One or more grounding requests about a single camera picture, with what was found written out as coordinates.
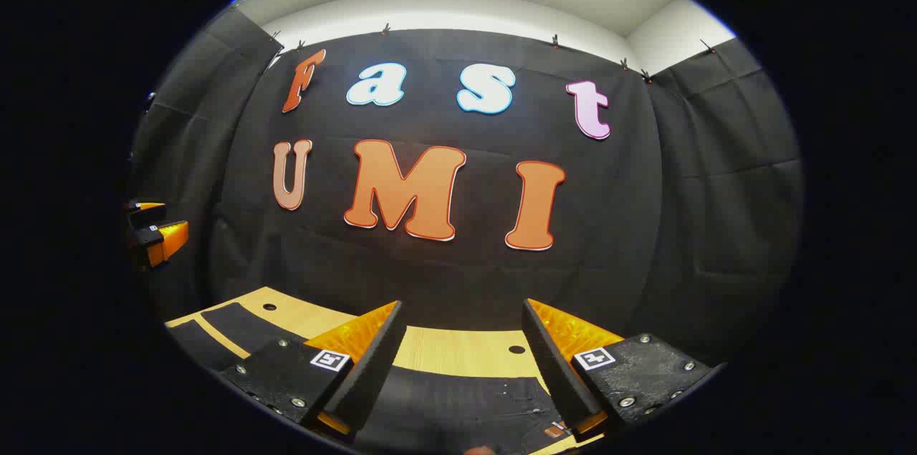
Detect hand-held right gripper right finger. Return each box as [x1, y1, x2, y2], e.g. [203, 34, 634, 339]
[522, 297, 721, 440]

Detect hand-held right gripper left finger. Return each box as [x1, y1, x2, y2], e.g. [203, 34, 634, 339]
[219, 300, 405, 438]

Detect dark denim jeans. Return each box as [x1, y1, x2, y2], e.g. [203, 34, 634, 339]
[166, 302, 574, 454]

